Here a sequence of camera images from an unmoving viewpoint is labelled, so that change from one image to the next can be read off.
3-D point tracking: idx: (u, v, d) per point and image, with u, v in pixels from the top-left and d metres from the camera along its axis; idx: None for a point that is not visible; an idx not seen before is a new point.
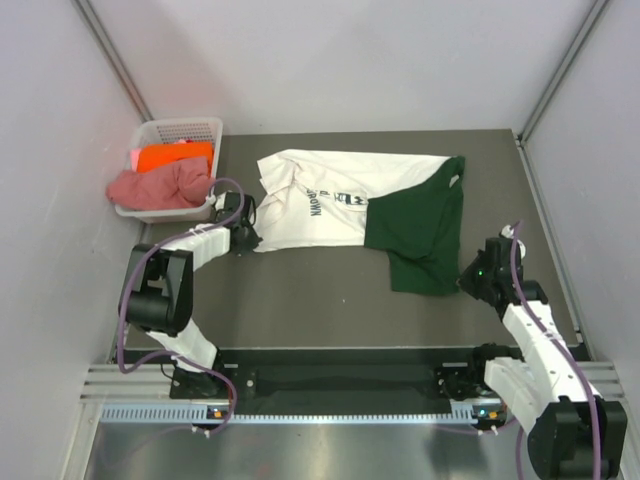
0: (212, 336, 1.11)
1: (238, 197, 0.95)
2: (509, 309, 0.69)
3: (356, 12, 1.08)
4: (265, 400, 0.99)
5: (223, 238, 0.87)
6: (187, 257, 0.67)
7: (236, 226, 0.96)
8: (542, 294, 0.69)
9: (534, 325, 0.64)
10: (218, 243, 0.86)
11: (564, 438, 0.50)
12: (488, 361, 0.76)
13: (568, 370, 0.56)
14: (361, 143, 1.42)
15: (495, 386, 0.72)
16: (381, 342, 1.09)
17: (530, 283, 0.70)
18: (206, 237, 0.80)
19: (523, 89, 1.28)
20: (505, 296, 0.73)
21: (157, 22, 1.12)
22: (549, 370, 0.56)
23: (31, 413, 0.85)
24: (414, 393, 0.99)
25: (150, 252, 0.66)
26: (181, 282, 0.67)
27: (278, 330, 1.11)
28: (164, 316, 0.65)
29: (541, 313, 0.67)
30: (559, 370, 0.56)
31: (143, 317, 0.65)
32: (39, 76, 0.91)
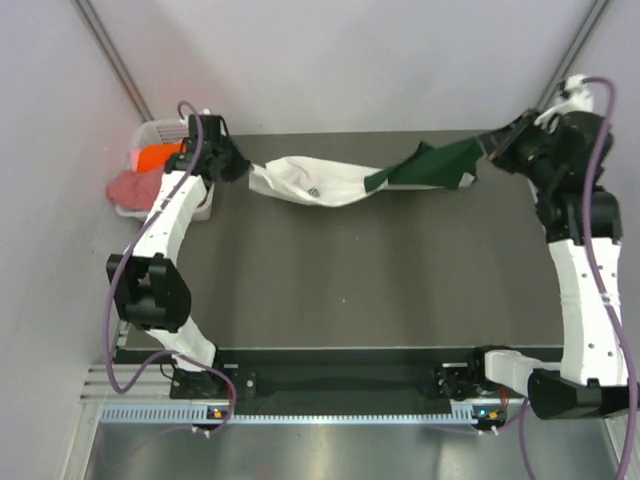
0: (210, 335, 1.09)
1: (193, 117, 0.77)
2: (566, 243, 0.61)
3: (356, 12, 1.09)
4: (265, 400, 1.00)
5: (197, 188, 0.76)
6: (164, 266, 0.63)
7: (208, 156, 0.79)
8: (615, 231, 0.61)
9: (589, 275, 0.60)
10: (189, 199, 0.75)
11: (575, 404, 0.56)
12: (486, 356, 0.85)
13: (608, 349, 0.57)
14: (361, 143, 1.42)
15: (496, 377, 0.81)
16: (381, 343, 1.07)
17: (602, 197, 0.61)
18: (179, 208, 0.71)
19: (523, 89, 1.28)
20: (567, 215, 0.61)
21: (158, 21, 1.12)
22: (588, 344, 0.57)
23: (31, 412, 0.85)
24: (413, 393, 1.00)
25: (122, 266, 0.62)
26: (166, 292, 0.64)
27: (278, 331, 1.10)
28: (162, 315, 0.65)
29: (603, 259, 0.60)
30: (598, 345, 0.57)
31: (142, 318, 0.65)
32: (39, 74, 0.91)
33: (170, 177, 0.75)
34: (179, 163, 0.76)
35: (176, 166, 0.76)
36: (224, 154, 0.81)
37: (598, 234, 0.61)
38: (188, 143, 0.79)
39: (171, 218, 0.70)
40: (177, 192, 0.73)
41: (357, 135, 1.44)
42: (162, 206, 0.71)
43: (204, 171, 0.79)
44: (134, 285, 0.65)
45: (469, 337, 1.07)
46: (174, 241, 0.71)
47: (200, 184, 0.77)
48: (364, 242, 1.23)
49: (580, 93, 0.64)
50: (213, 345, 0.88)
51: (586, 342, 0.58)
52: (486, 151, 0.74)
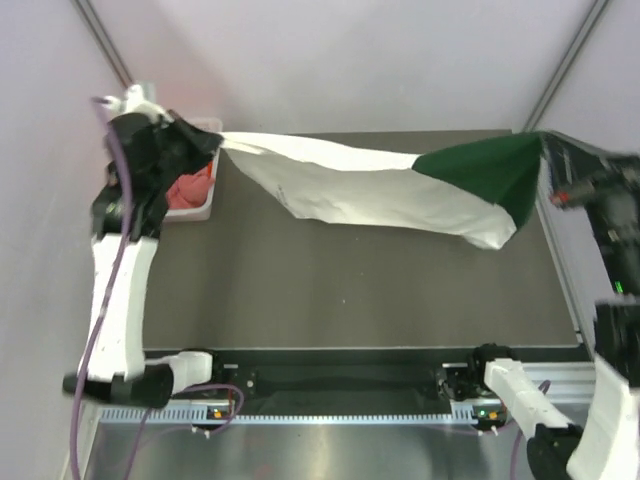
0: (209, 336, 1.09)
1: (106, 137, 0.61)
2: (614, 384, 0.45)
3: (355, 13, 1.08)
4: (265, 400, 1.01)
5: (146, 251, 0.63)
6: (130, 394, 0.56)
7: (148, 194, 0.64)
8: None
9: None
10: (144, 264, 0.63)
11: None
12: (487, 363, 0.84)
13: None
14: (361, 144, 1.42)
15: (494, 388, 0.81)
16: (384, 343, 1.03)
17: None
18: (128, 300, 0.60)
19: (523, 89, 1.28)
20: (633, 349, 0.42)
21: (157, 22, 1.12)
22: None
23: (31, 413, 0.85)
24: (414, 393, 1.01)
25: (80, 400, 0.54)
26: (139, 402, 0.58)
27: (278, 331, 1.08)
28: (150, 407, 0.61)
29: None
30: None
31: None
32: (39, 75, 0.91)
33: (110, 239, 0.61)
34: (114, 213, 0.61)
35: (107, 218, 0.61)
36: (172, 178, 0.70)
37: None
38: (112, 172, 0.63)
39: (123, 317, 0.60)
40: (117, 274, 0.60)
41: (357, 135, 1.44)
42: (106, 304, 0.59)
43: (146, 220, 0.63)
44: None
45: (469, 337, 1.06)
46: (134, 341, 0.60)
47: (146, 243, 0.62)
48: (364, 242, 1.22)
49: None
50: (207, 354, 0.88)
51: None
52: (559, 172, 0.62)
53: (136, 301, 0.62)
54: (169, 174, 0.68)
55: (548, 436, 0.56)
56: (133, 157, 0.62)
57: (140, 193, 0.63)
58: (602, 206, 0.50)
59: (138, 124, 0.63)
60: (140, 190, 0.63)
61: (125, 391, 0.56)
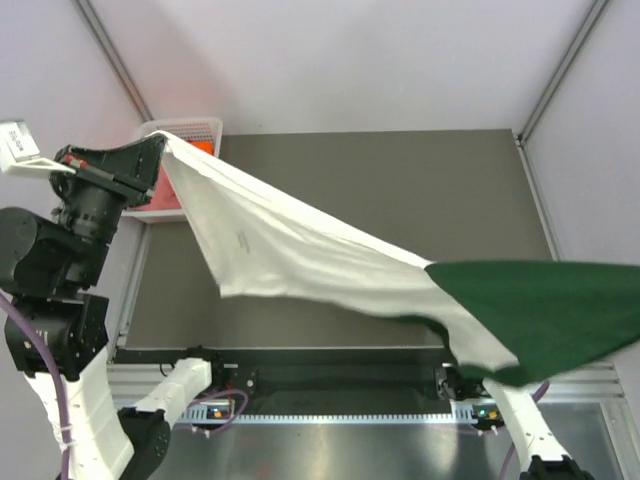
0: (209, 332, 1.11)
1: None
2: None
3: (355, 13, 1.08)
4: (264, 400, 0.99)
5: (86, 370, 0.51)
6: None
7: (78, 313, 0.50)
8: None
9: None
10: (96, 378, 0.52)
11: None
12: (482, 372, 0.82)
13: None
14: (360, 144, 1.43)
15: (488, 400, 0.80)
16: (382, 343, 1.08)
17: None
18: (88, 428, 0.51)
19: (523, 89, 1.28)
20: None
21: (157, 22, 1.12)
22: None
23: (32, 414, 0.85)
24: (414, 393, 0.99)
25: None
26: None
27: (279, 331, 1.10)
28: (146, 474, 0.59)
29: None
30: None
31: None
32: (39, 76, 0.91)
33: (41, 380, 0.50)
34: (34, 354, 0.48)
35: (32, 359, 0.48)
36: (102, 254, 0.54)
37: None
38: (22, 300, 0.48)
39: (90, 442, 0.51)
40: (68, 407, 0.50)
41: (357, 134, 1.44)
42: (67, 439, 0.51)
43: (75, 347, 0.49)
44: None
45: None
46: (113, 450, 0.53)
47: (88, 370, 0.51)
48: None
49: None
50: (206, 364, 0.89)
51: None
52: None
53: (100, 420, 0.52)
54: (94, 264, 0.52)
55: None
56: (30, 279, 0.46)
57: (65, 314, 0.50)
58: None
59: (29, 240, 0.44)
60: (66, 312, 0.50)
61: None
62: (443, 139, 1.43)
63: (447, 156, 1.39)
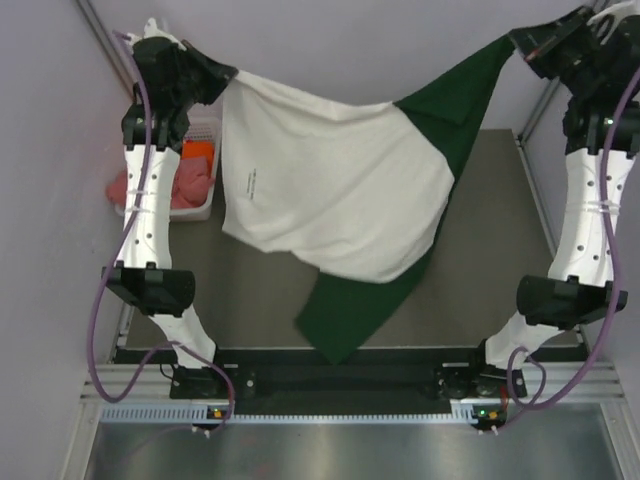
0: (212, 334, 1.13)
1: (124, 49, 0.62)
2: (581, 152, 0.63)
3: (356, 13, 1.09)
4: (265, 399, 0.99)
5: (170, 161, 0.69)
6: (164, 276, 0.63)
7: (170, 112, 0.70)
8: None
9: (596, 183, 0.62)
10: (167, 172, 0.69)
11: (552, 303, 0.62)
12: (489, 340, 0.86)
13: (594, 254, 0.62)
14: None
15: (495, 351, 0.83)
16: (379, 344, 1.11)
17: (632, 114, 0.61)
18: (154, 202, 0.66)
19: (523, 90, 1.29)
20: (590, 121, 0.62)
21: (158, 22, 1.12)
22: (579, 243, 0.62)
23: (32, 411, 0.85)
24: (415, 392, 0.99)
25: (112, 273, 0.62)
26: (171, 292, 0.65)
27: (277, 331, 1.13)
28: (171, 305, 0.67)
29: (614, 172, 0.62)
30: (586, 249, 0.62)
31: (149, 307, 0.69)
32: (40, 75, 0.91)
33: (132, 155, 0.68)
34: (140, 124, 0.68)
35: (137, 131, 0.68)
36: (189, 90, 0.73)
37: (617, 148, 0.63)
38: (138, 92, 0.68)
39: (152, 214, 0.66)
40: (148, 176, 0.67)
41: None
42: (137, 205, 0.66)
43: (169, 133, 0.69)
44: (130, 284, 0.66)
45: (456, 337, 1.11)
46: (162, 242, 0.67)
47: (172, 152, 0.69)
48: None
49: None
50: (209, 341, 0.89)
51: (576, 243, 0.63)
52: (521, 48, 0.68)
53: (160, 210, 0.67)
54: (186, 91, 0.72)
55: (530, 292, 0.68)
56: (158, 73, 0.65)
57: (164, 109, 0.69)
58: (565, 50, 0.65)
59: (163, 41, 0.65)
60: (165, 106, 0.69)
61: (157, 275, 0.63)
62: None
63: None
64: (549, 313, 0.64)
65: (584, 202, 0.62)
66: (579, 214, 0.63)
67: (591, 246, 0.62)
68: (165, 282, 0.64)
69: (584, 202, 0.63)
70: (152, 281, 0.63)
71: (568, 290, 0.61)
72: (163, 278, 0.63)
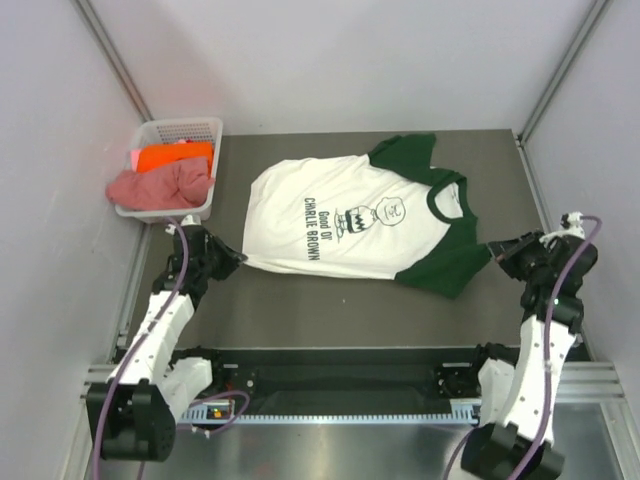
0: (213, 335, 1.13)
1: (178, 236, 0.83)
2: (530, 322, 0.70)
3: (356, 12, 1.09)
4: (264, 400, 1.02)
5: (185, 307, 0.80)
6: (151, 394, 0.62)
7: (195, 271, 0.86)
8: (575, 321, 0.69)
9: (540, 347, 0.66)
10: (178, 317, 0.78)
11: (491, 452, 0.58)
12: (485, 360, 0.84)
13: (535, 407, 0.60)
14: (360, 144, 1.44)
15: (483, 383, 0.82)
16: (380, 343, 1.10)
17: (571, 306, 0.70)
18: (165, 330, 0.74)
19: (523, 89, 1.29)
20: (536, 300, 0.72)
21: (158, 22, 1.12)
22: (520, 396, 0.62)
23: (32, 411, 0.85)
24: (414, 393, 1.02)
25: (111, 392, 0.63)
26: (151, 419, 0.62)
27: (277, 332, 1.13)
28: (142, 447, 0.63)
29: (557, 340, 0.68)
30: (528, 399, 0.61)
31: (118, 456, 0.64)
32: (41, 74, 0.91)
33: (156, 297, 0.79)
34: (167, 281, 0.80)
35: (164, 286, 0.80)
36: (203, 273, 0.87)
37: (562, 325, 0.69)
38: (174, 260, 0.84)
39: (159, 340, 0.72)
40: (165, 311, 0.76)
41: (355, 134, 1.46)
42: (150, 328, 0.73)
43: (192, 287, 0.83)
44: (116, 418, 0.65)
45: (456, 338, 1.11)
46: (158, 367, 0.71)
47: (186, 303, 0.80)
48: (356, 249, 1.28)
49: (578, 226, 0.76)
50: (206, 362, 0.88)
51: (519, 394, 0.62)
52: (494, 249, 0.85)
53: (165, 343, 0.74)
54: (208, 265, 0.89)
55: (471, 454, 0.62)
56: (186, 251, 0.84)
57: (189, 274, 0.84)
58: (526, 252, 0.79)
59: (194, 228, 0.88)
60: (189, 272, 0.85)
61: (143, 395, 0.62)
62: (444, 140, 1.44)
63: (447, 157, 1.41)
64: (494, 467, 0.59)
65: (533, 341, 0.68)
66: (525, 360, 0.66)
67: (532, 400, 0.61)
68: (151, 399, 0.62)
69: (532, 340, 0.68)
70: (136, 397, 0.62)
71: (505, 438, 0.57)
72: (148, 403, 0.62)
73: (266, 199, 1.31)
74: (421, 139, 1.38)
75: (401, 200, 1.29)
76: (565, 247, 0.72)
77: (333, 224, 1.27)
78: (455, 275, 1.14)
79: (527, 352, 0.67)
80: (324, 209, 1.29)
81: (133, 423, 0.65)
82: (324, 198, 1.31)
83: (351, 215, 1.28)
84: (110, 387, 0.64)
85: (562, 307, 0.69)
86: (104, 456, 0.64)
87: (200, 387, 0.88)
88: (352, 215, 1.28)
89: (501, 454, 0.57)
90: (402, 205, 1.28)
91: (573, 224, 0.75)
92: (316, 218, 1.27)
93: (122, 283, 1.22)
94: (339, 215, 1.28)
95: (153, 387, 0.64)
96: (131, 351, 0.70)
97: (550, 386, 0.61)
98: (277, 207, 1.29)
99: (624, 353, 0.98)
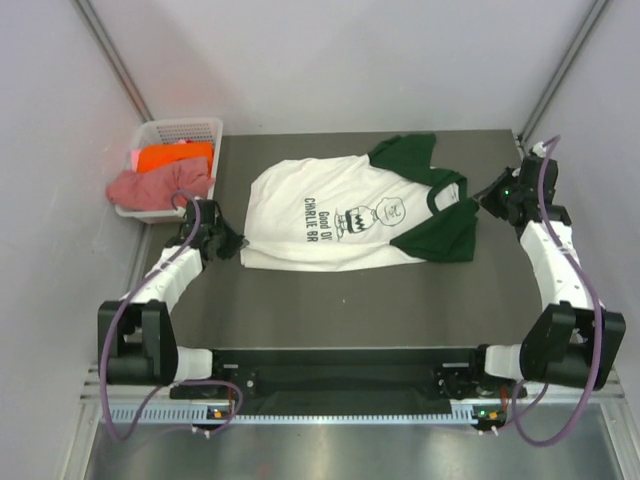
0: (213, 336, 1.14)
1: (192, 204, 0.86)
2: (528, 226, 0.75)
3: (355, 12, 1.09)
4: (265, 400, 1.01)
5: (194, 260, 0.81)
6: (161, 309, 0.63)
7: (204, 238, 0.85)
8: (566, 218, 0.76)
9: (550, 240, 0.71)
10: (188, 266, 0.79)
11: (557, 336, 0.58)
12: (487, 351, 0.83)
13: (575, 282, 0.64)
14: (360, 144, 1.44)
15: (495, 370, 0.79)
16: (380, 343, 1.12)
17: (555, 208, 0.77)
18: (176, 269, 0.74)
19: (523, 89, 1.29)
20: (527, 212, 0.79)
21: (158, 22, 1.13)
22: (557, 279, 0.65)
23: (32, 412, 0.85)
24: (414, 392, 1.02)
25: (119, 310, 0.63)
26: (159, 336, 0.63)
27: (279, 333, 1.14)
28: (148, 371, 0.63)
29: (560, 231, 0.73)
30: (565, 280, 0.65)
31: (125, 379, 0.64)
32: (41, 75, 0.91)
33: (167, 250, 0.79)
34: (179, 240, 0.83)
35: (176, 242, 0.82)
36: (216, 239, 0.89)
37: (559, 224, 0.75)
38: (185, 227, 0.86)
39: (171, 275, 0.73)
40: (178, 257, 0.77)
41: (356, 135, 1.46)
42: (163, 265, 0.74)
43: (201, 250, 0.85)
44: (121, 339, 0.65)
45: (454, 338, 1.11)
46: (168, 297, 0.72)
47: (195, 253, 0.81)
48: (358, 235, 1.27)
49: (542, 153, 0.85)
50: (208, 352, 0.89)
51: (555, 278, 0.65)
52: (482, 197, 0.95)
53: (175, 282, 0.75)
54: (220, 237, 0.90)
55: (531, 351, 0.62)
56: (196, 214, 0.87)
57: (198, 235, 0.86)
58: (500, 186, 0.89)
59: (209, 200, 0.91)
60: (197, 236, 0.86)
61: (152, 311, 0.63)
62: (444, 140, 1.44)
63: (447, 157, 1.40)
64: (561, 354, 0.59)
65: (539, 237, 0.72)
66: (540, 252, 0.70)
67: (568, 279, 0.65)
68: (161, 316, 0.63)
69: (539, 237, 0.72)
70: (146, 312, 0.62)
71: (565, 315, 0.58)
72: (158, 316, 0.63)
73: (267, 199, 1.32)
74: (421, 138, 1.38)
75: (401, 200, 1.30)
76: (531, 165, 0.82)
77: (333, 224, 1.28)
78: (454, 232, 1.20)
79: (541, 247, 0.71)
80: (325, 209, 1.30)
81: (139, 347, 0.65)
82: (324, 197, 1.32)
83: (350, 215, 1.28)
84: (120, 305, 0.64)
85: (547, 209, 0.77)
86: (110, 380, 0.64)
87: (202, 375, 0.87)
88: (351, 215, 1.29)
89: (565, 332, 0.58)
90: (402, 207, 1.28)
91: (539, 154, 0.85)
92: (316, 218, 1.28)
93: (122, 283, 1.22)
94: (339, 215, 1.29)
95: (163, 304, 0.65)
96: (144, 278, 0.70)
97: (576, 262, 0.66)
98: (278, 208, 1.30)
99: (624, 352, 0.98)
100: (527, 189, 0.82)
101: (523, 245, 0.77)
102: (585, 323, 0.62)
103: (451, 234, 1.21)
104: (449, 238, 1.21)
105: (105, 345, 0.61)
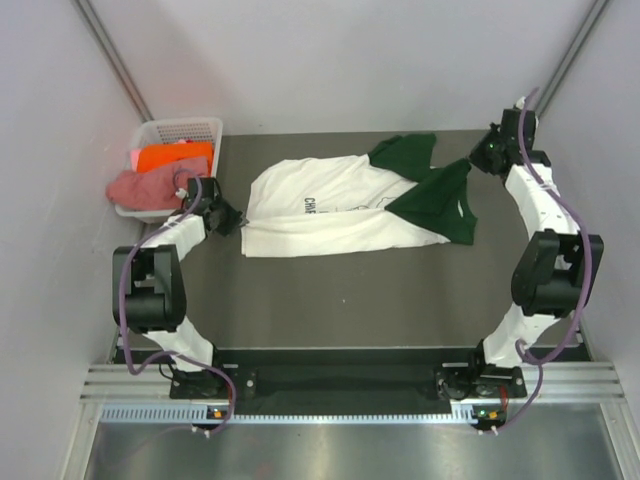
0: (212, 334, 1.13)
1: (195, 181, 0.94)
2: (512, 171, 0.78)
3: (356, 13, 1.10)
4: (264, 400, 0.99)
5: (198, 225, 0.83)
6: (172, 250, 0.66)
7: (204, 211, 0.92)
8: (546, 159, 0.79)
9: (533, 179, 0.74)
10: (195, 228, 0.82)
11: (542, 260, 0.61)
12: (486, 343, 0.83)
13: (557, 213, 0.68)
14: (361, 144, 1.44)
15: (496, 352, 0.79)
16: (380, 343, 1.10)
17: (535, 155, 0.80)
18: (184, 226, 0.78)
19: (524, 89, 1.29)
20: (510, 159, 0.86)
21: (158, 22, 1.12)
22: (541, 212, 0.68)
23: (32, 412, 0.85)
24: (414, 392, 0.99)
25: (133, 254, 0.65)
26: (172, 275, 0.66)
27: (277, 331, 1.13)
28: (162, 309, 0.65)
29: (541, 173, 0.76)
30: (549, 212, 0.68)
31: (139, 317, 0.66)
32: (42, 76, 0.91)
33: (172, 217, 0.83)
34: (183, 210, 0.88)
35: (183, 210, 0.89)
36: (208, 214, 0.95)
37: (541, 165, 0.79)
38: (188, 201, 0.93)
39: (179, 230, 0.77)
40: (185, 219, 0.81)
41: (356, 135, 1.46)
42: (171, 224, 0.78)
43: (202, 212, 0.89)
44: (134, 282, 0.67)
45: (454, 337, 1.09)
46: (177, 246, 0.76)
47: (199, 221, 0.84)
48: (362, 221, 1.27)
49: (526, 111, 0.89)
50: (210, 344, 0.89)
51: (539, 211, 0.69)
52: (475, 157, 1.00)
53: (184, 238, 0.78)
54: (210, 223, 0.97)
55: (521, 278, 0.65)
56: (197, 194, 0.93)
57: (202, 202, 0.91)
58: (485, 140, 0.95)
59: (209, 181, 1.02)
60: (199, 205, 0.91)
61: (164, 256, 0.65)
62: (444, 140, 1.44)
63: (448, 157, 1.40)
64: (547, 275, 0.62)
65: (522, 178, 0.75)
66: (523, 190, 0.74)
67: (551, 211, 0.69)
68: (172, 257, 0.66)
69: (522, 178, 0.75)
70: (158, 253, 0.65)
71: (549, 240, 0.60)
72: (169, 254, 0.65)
73: (270, 194, 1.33)
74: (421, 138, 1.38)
75: None
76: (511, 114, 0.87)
77: None
78: (446, 194, 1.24)
79: (524, 186, 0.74)
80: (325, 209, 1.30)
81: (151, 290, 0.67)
82: (324, 197, 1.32)
83: None
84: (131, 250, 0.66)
85: (527, 154, 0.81)
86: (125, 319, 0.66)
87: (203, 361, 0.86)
88: None
89: (550, 255, 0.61)
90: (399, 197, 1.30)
91: (516, 106, 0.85)
92: None
93: None
94: None
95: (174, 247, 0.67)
96: (156, 232, 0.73)
97: (556, 195, 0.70)
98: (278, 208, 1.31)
99: (623, 351, 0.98)
100: (508, 139, 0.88)
101: (507, 188, 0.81)
102: (569, 249, 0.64)
103: (445, 195, 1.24)
104: (443, 200, 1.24)
105: (121, 285, 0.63)
